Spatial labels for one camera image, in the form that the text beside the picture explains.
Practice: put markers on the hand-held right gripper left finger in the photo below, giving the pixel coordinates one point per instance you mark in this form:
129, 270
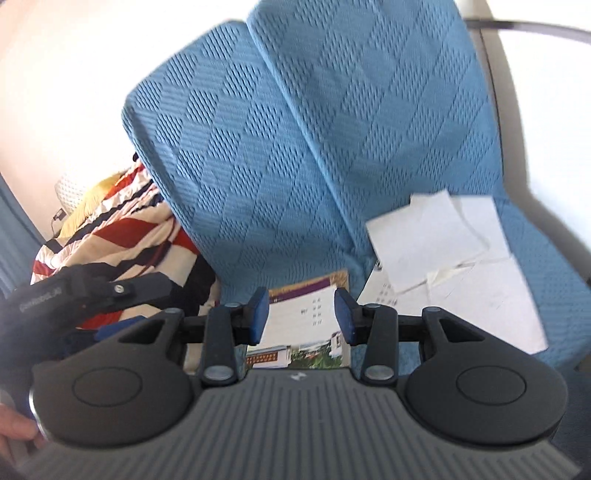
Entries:
258, 318

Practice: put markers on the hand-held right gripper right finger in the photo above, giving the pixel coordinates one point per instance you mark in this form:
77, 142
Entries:
344, 318

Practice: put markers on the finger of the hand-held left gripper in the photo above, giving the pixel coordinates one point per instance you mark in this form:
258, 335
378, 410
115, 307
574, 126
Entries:
138, 288

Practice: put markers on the purple book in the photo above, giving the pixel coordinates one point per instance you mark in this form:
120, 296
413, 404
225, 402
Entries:
304, 288

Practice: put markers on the person's left hand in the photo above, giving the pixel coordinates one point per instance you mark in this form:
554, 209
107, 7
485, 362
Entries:
18, 427

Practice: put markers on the red black striped blanket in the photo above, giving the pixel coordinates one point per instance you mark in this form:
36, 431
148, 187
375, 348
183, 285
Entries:
129, 235

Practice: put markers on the dark blue cloth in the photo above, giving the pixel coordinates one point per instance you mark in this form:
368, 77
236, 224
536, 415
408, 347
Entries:
16, 240

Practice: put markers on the yellow cloth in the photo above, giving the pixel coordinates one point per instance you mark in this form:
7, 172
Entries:
87, 207

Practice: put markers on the folded cream paper scrap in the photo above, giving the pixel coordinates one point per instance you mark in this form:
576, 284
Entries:
448, 273

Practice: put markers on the white quilted pillow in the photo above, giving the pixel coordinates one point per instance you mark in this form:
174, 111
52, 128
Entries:
71, 191

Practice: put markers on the blue textured sofa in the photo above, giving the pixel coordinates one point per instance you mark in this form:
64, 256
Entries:
300, 138

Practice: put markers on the black wall plug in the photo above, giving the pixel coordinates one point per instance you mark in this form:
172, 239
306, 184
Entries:
58, 214

